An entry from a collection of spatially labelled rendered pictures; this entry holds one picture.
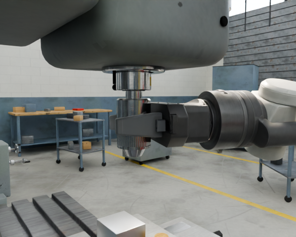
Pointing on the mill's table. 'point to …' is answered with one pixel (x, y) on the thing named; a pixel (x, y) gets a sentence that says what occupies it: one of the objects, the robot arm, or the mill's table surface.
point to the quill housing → (142, 35)
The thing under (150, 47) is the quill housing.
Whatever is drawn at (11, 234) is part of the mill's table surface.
